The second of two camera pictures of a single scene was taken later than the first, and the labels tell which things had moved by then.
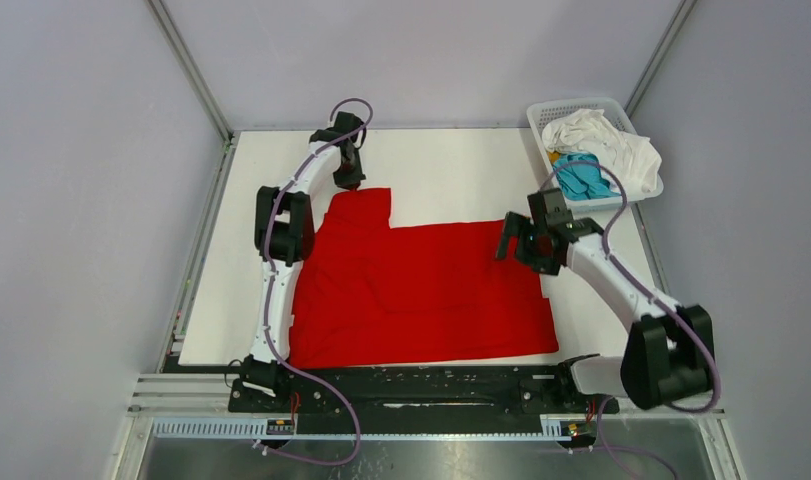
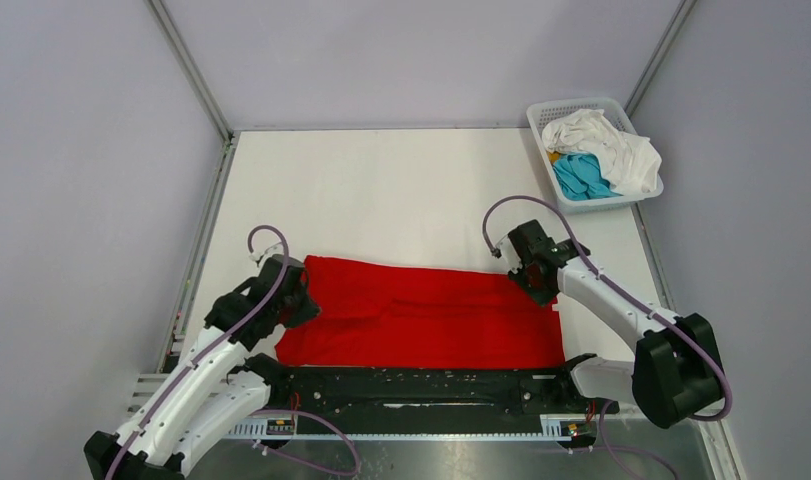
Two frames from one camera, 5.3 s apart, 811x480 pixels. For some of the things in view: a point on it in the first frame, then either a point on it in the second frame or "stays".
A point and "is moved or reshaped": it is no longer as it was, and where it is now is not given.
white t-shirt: (635, 159) stays
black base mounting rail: (508, 394) stays
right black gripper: (518, 225) to (541, 298)
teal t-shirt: (582, 180) stays
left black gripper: (351, 181) to (308, 311)
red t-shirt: (366, 291) is moved or reshaped
